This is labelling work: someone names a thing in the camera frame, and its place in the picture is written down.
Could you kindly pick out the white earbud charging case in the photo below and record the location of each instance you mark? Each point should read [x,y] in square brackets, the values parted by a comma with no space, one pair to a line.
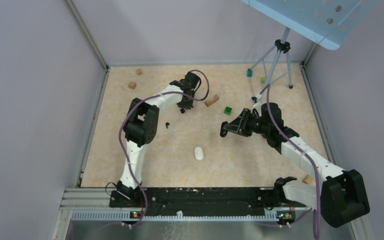
[198,153]

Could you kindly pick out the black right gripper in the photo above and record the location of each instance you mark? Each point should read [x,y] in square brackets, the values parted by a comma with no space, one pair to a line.
[239,125]

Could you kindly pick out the green block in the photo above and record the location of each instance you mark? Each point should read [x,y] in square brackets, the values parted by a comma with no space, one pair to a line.
[228,110]

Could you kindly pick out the light blue perforated panel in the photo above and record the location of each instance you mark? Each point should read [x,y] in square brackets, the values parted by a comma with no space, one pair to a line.
[325,22]

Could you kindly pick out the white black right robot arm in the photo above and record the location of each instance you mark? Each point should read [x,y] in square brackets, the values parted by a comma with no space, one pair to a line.
[338,197]

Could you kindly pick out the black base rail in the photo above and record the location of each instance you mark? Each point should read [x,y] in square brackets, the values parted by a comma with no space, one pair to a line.
[202,201]

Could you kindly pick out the black earbud charging case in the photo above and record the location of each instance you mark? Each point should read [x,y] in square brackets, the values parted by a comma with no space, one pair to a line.
[223,132]

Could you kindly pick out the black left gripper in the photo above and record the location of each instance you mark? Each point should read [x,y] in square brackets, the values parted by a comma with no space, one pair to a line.
[185,105]

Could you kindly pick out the grey tripod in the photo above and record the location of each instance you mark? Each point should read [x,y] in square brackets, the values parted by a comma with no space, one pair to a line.
[282,46]

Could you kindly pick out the brown wooden arch block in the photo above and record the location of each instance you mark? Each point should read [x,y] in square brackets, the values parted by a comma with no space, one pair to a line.
[211,101]

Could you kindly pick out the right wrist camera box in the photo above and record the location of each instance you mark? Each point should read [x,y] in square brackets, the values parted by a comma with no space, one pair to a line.
[256,100]

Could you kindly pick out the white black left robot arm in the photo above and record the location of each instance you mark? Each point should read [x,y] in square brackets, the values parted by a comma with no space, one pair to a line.
[141,124]

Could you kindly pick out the tan block near base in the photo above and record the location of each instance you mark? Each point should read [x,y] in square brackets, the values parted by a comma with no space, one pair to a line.
[308,180]

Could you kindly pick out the teal cube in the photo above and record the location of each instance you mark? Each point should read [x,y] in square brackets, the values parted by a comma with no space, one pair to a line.
[249,73]

